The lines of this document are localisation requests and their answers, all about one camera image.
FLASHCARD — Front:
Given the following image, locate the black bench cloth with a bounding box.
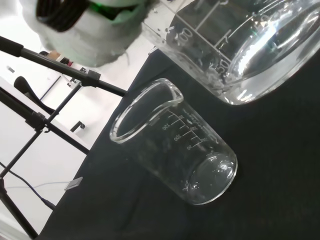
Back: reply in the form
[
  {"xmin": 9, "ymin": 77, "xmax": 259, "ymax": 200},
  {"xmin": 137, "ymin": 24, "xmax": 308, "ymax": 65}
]
[{"xmin": 37, "ymin": 46, "xmax": 320, "ymax": 240}]

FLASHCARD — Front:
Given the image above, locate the clear glass graduated beaker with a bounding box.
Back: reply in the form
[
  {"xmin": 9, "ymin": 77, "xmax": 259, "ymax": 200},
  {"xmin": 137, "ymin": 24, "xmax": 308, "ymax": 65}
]
[{"xmin": 108, "ymin": 77, "xmax": 238, "ymax": 207}]

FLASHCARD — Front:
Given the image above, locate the grey tape piece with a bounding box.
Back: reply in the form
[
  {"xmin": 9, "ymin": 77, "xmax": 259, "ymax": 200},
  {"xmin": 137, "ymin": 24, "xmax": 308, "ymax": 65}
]
[{"xmin": 64, "ymin": 176, "xmax": 84, "ymax": 192}]

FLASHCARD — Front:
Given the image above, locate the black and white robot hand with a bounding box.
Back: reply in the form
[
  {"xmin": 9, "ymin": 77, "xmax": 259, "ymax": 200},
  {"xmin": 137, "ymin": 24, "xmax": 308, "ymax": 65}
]
[{"xmin": 21, "ymin": 0, "xmax": 152, "ymax": 69}]

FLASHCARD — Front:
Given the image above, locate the black tripod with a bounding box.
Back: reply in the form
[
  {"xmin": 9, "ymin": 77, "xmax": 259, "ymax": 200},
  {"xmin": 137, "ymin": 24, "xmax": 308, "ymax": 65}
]
[{"xmin": 0, "ymin": 35, "xmax": 127, "ymax": 240}]

